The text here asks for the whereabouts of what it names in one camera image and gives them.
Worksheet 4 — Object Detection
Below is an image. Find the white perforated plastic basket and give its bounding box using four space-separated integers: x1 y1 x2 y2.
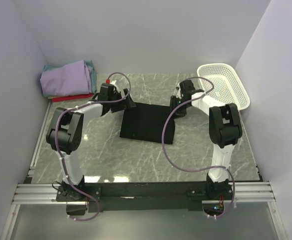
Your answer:
197 63 250 111

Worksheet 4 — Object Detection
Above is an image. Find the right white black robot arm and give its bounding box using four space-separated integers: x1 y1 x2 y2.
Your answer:
170 77 243 198

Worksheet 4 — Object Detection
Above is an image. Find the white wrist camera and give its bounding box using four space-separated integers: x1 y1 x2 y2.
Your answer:
105 78 119 89
174 86 181 98

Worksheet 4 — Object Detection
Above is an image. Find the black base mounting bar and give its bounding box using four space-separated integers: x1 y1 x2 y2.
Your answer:
56 180 234 216

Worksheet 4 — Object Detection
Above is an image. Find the folded lilac t shirt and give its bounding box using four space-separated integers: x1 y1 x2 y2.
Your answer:
39 59 92 97

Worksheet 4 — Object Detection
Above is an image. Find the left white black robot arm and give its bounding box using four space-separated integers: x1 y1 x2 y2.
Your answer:
46 81 136 201

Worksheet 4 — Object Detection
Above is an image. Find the black floral print t shirt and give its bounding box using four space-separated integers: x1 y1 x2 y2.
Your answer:
119 102 170 143

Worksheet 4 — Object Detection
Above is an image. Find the folded red t shirt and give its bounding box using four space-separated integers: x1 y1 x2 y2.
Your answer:
51 93 94 103

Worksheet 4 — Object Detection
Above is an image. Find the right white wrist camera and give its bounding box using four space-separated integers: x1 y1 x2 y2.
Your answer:
174 86 181 98

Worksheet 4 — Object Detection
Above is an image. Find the folded teal t shirt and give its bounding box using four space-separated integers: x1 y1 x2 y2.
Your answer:
42 59 98 97

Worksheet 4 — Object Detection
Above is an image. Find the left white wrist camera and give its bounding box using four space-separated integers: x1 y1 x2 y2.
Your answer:
105 78 119 89

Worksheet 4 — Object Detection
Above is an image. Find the folded yellow t shirt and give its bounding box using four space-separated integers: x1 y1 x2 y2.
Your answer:
47 96 59 99

